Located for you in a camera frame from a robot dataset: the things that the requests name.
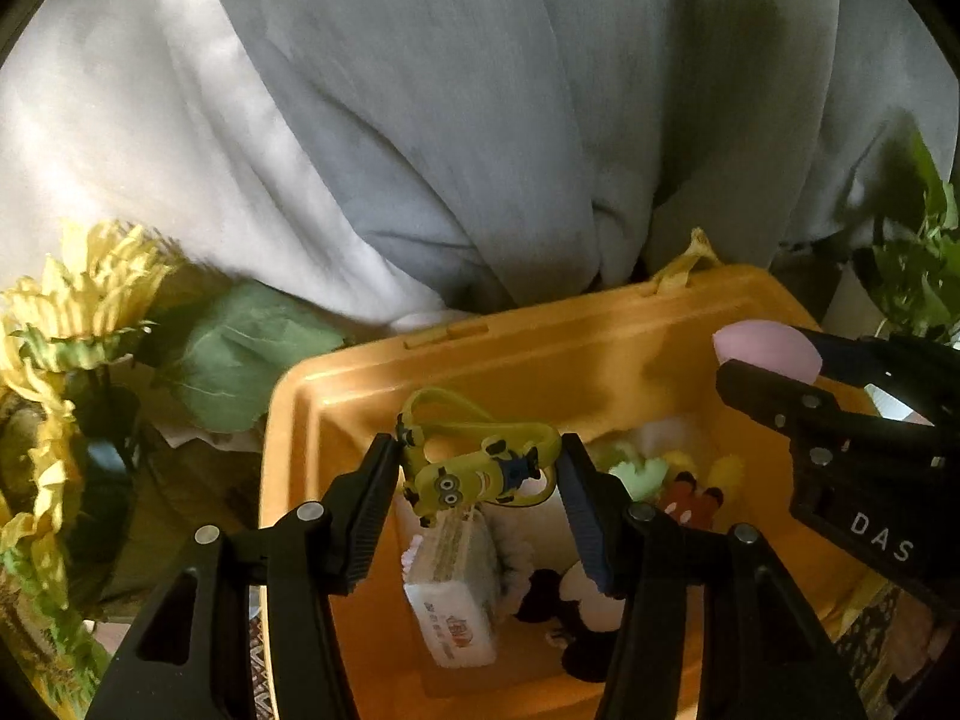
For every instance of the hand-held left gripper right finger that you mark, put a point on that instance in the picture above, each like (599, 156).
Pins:
(592, 532)

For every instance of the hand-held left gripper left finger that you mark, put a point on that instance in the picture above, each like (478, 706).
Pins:
(367, 525)

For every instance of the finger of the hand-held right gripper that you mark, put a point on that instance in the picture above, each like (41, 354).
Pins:
(855, 360)
(787, 405)

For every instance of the pink soft toy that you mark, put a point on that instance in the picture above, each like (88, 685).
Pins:
(757, 349)

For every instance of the green plush toy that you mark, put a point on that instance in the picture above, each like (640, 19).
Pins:
(637, 476)

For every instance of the black mouse plush toy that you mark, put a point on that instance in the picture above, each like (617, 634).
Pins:
(540, 592)

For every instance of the white fuzzy socks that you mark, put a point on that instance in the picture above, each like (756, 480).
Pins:
(516, 562)

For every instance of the white tissue pack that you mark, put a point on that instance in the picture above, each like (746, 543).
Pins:
(450, 592)

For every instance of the potted plant in white pot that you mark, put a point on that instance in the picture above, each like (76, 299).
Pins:
(915, 285)

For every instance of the patterned fringed table runner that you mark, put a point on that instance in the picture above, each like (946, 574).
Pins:
(892, 637)

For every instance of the green ribbed vase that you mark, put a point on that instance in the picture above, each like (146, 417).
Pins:
(176, 525)

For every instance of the grey curtain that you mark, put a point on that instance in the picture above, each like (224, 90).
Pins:
(562, 112)

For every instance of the sunflower bouquet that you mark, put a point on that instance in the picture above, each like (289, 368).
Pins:
(75, 300)

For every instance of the beige curtain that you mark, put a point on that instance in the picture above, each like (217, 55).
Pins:
(150, 150)

